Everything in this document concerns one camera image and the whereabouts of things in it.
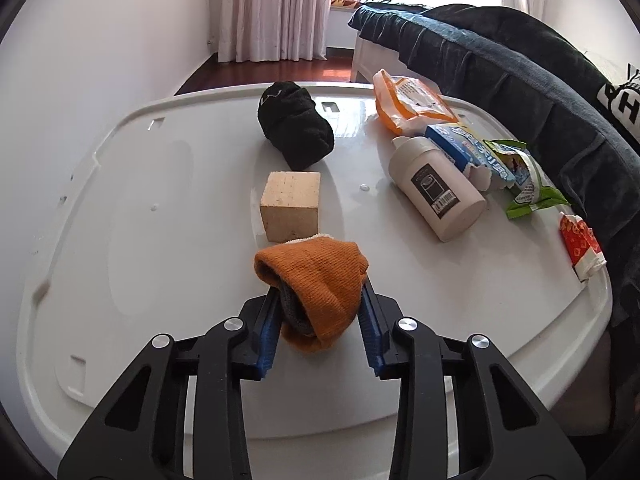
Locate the green snack packet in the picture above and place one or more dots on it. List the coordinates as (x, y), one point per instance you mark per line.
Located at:
(530, 185)

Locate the black and white printed pillow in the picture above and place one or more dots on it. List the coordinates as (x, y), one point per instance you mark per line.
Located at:
(625, 100)

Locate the white bed frame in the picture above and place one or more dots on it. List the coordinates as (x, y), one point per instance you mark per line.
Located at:
(370, 60)

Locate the blue torn paper box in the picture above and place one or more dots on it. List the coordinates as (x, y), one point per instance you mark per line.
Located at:
(465, 147)

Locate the wooden block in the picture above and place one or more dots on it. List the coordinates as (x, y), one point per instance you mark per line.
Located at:
(290, 205)

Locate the beige plastic bottle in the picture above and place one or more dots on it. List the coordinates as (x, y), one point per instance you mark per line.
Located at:
(435, 190)

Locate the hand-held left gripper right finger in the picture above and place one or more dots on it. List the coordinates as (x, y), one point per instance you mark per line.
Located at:
(370, 340)

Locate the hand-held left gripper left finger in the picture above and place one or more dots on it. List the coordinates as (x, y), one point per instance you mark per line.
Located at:
(267, 340)

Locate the orange knit beanie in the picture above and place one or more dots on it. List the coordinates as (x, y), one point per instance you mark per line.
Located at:
(320, 280)

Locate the bed with dark blanket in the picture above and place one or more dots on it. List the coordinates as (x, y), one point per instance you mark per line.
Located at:
(500, 65)

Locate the orange snack bag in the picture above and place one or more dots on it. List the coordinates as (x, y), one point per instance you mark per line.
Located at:
(400, 105)

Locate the black rolled sock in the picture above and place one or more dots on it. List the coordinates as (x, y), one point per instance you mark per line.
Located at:
(295, 125)

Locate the red and white packet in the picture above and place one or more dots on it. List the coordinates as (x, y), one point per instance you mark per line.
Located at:
(580, 245)

